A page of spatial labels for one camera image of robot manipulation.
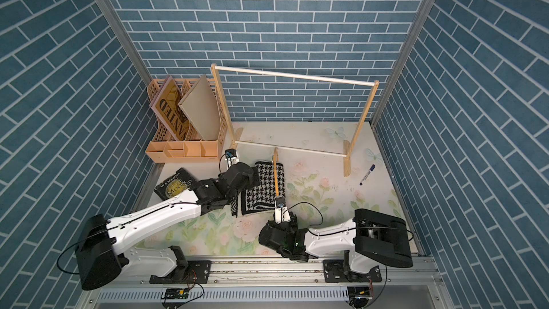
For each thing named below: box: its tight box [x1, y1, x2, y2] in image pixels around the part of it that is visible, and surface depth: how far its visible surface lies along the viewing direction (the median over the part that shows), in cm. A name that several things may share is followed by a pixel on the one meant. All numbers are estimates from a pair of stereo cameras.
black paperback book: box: [154, 167, 199, 201], surface depth 96 cm
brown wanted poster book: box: [148, 75, 190, 141], surface depth 98 cm
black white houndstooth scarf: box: [230, 161, 286, 217], surface depth 88 cm
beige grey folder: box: [177, 74, 221, 141], surface depth 104 cm
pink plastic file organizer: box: [145, 78, 229, 164], surface depth 104 cm
